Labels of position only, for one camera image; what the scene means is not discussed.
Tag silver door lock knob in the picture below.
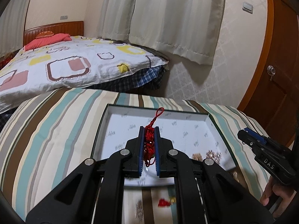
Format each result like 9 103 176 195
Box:
267 65 276 81

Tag red pillow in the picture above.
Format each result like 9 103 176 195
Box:
24 33 72 51

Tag white curtain left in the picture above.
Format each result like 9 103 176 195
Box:
1 0 30 57

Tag white curtain centre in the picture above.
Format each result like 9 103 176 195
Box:
98 0 225 65

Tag white patterned quilt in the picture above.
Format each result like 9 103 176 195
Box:
1 36 168 113

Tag wooden headboard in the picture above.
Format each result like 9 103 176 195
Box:
23 21 84 46

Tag blue plaid bed sheet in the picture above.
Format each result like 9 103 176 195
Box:
86 66 166 93

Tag gold filigree brooch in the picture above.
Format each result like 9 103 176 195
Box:
192 153 203 161

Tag white curtain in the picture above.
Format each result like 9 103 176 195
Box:
98 0 225 65
1 0 30 57

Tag orange embroidered cushion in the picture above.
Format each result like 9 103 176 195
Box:
36 31 54 39

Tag brown wooden door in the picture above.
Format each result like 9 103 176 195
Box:
238 0 298 146

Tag red knot tassel charm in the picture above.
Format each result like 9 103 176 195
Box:
143 107 164 167

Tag white wall light switch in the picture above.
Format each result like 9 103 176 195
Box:
242 1 253 14

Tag striped bedspread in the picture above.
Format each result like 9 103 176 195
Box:
0 87 294 224

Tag person's right hand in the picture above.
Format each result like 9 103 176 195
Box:
259 175 296 219

